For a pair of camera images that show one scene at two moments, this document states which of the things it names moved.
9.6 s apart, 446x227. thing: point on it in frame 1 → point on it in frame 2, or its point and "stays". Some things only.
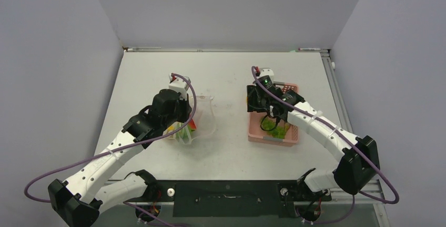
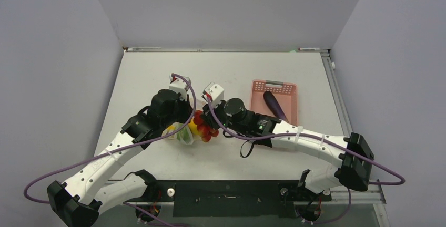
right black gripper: x=253 y=105 → x=207 y=115
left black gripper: x=186 y=109 stays
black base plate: x=249 y=198 stays
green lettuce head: x=185 y=134 stays
